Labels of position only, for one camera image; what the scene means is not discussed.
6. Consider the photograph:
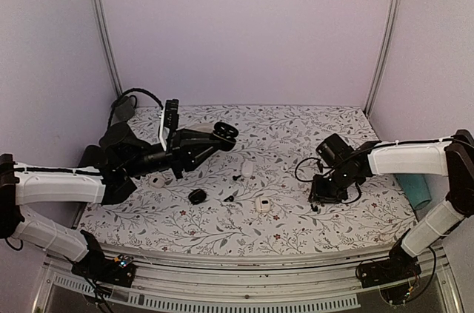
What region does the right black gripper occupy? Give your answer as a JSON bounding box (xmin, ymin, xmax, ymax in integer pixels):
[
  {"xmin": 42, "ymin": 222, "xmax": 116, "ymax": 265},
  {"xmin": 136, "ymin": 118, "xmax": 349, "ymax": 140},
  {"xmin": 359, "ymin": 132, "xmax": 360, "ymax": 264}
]
[{"xmin": 309, "ymin": 166, "xmax": 358, "ymax": 204}]

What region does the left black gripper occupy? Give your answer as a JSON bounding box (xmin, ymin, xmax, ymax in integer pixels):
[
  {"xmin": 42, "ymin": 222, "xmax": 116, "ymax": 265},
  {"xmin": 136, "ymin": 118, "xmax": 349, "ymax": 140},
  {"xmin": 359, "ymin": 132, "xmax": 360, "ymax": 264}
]
[{"xmin": 124, "ymin": 128, "xmax": 221, "ymax": 179}]

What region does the black charging case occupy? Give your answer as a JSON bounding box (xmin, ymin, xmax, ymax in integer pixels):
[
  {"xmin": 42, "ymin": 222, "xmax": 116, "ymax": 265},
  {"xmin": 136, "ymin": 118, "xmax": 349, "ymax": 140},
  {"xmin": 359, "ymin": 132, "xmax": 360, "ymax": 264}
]
[{"xmin": 212, "ymin": 121, "xmax": 238, "ymax": 152}]

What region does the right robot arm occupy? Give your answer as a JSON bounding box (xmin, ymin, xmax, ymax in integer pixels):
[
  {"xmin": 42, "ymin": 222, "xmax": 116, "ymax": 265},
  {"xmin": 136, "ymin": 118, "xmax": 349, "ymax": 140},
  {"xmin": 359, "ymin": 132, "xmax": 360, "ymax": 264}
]
[{"xmin": 309, "ymin": 129, "xmax": 473, "ymax": 280}]

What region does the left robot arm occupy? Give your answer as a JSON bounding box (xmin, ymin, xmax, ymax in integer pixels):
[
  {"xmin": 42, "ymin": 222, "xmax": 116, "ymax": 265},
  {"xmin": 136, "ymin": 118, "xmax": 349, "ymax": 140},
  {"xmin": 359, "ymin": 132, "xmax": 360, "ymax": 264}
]
[{"xmin": 1, "ymin": 122, "xmax": 238, "ymax": 279}]

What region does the black open case left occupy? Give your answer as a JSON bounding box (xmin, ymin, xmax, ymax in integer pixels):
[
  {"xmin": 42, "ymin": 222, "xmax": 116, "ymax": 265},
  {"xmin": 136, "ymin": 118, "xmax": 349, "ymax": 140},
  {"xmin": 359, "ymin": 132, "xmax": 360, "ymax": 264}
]
[{"xmin": 188, "ymin": 189, "xmax": 207, "ymax": 205}]

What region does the white open earbud case left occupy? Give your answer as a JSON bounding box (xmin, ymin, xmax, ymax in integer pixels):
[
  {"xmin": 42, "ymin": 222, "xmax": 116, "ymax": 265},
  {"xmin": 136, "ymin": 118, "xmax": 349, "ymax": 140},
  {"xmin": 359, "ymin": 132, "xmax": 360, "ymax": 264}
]
[{"xmin": 149, "ymin": 176, "xmax": 166, "ymax": 189}]

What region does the white open earbud case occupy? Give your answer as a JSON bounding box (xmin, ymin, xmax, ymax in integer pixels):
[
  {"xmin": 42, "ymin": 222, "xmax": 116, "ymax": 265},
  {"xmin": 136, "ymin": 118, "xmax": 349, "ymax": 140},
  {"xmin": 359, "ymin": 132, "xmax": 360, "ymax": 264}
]
[
  {"xmin": 149, "ymin": 176, "xmax": 166, "ymax": 189},
  {"xmin": 255, "ymin": 196, "xmax": 272, "ymax": 213}
]

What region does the white closed earbud case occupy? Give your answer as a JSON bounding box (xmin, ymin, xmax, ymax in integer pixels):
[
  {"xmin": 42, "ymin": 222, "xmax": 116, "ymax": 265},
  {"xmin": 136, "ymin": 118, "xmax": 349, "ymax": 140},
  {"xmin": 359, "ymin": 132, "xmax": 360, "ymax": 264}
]
[{"xmin": 241, "ymin": 161, "xmax": 254, "ymax": 178}]

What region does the white open earbud case centre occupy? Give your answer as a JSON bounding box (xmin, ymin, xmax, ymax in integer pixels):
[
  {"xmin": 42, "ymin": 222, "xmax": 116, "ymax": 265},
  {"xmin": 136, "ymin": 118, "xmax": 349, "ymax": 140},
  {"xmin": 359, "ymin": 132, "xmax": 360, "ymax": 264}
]
[{"xmin": 255, "ymin": 196, "xmax": 272, "ymax": 213}]

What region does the white spiral ceramic plate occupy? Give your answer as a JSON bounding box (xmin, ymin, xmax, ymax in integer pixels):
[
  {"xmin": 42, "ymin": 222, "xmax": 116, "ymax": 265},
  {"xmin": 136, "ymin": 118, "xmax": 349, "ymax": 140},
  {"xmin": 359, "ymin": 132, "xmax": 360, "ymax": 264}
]
[{"xmin": 189, "ymin": 124, "xmax": 214, "ymax": 132}]

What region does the floral patterned table mat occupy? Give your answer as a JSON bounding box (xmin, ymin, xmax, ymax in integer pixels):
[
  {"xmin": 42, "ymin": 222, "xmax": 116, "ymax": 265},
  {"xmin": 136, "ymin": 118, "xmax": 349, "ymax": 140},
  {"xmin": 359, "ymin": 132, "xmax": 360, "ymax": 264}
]
[{"xmin": 79, "ymin": 106, "xmax": 416, "ymax": 257}]

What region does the grey mug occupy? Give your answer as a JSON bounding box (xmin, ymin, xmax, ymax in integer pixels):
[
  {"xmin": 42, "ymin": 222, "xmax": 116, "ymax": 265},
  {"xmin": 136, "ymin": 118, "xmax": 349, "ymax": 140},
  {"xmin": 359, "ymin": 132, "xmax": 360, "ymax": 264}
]
[{"xmin": 110, "ymin": 95, "xmax": 138, "ymax": 121}]

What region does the teal cylinder cup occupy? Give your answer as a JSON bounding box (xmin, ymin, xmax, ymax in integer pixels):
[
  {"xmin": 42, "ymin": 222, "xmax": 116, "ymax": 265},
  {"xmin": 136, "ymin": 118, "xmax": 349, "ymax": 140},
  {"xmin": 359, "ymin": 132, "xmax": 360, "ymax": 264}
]
[{"xmin": 395, "ymin": 174, "xmax": 432, "ymax": 210}]

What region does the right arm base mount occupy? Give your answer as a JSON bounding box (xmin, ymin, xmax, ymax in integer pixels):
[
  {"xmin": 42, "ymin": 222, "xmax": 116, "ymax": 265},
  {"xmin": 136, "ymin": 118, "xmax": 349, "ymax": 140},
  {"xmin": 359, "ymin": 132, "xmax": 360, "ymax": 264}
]
[{"xmin": 355, "ymin": 255, "xmax": 421, "ymax": 288}]

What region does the aluminium front rail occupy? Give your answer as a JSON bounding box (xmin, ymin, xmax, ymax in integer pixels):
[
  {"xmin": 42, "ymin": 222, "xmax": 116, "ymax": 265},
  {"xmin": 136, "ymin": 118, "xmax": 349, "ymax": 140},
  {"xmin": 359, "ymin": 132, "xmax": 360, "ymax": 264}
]
[{"xmin": 32, "ymin": 245, "xmax": 467, "ymax": 312}]

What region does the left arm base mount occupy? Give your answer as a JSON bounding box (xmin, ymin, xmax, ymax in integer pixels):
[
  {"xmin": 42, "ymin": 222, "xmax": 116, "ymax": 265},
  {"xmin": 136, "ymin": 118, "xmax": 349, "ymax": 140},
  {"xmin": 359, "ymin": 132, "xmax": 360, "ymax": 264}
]
[{"xmin": 71, "ymin": 252, "xmax": 137, "ymax": 288}]

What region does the left aluminium frame post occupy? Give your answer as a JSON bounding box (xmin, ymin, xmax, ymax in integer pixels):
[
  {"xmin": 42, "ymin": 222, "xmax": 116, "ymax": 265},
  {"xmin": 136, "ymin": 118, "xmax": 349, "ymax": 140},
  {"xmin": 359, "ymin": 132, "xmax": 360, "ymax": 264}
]
[{"xmin": 91, "ymin": 0, "xmax": 123, "ymax": 97}]

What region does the aluminium frame post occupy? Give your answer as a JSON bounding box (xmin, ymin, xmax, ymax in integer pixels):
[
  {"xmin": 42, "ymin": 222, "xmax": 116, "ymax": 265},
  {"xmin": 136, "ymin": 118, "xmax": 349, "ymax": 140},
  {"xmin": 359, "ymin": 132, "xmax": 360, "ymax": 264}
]
[
  {"xmin": 364, "ymin": 0, "xmax": 401, "ymax": 118},
  {"xmin": 91, "ymin": 0, "xmax": 123, "ymax": 97}
]

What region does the right aluminium frame post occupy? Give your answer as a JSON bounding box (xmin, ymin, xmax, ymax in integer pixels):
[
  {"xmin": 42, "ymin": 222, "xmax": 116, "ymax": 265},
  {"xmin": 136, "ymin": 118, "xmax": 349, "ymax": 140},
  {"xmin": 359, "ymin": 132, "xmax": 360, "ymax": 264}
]
[{"xmin": 364, "ymin": 0, "xmax": 401, "ymax": 118}]

